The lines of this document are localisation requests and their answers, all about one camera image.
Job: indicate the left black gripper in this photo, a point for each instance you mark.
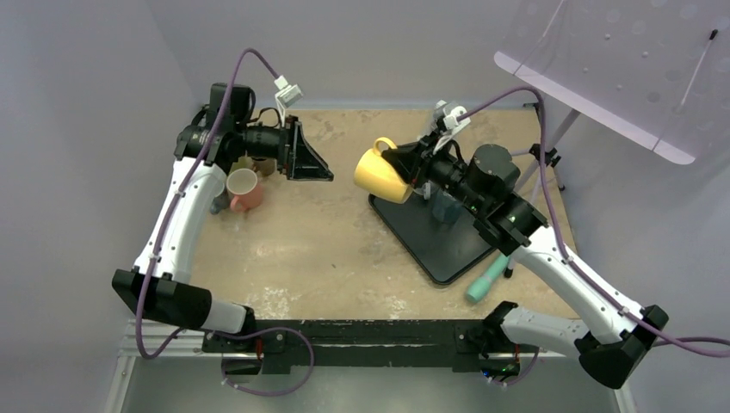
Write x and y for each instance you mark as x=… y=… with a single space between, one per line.
x=306 y=164

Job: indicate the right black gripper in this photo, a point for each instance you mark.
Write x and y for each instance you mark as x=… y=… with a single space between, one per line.
x=414 y=161

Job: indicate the yellow mug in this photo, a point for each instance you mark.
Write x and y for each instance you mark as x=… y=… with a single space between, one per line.
x=376 y=175

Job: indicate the brown mug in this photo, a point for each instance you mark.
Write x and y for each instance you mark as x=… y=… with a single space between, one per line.
x=264 y=166

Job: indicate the light green mug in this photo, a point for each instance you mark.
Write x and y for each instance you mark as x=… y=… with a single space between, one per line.
x=242 y=163

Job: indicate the dark teal mug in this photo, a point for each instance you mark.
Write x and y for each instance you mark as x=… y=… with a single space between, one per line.
x=446 y=209

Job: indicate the pink mug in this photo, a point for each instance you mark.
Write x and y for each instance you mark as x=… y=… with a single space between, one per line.
x=244 y=189

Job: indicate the blue grey mug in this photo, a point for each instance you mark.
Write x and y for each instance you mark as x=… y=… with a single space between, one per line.
x=220 y=203

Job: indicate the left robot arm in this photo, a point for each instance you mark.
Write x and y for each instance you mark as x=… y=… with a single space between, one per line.
x=157 y=287

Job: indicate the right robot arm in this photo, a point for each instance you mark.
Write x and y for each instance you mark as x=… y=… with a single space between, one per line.
x=613 y=333

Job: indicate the black serving tray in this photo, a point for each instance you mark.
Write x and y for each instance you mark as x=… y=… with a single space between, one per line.
x=443 y=251

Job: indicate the tripod stand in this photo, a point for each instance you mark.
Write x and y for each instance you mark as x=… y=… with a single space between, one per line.
x=552 y=132

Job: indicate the teal bottle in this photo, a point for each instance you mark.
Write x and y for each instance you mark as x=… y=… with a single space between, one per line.
x=481 y=286

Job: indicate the white perforated board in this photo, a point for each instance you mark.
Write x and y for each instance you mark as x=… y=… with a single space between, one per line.
x=655 y=72

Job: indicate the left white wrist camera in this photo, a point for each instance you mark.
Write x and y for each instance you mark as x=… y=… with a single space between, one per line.
x=286 y=96

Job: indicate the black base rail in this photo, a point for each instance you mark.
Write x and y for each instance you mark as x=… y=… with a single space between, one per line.
x=461 y=345

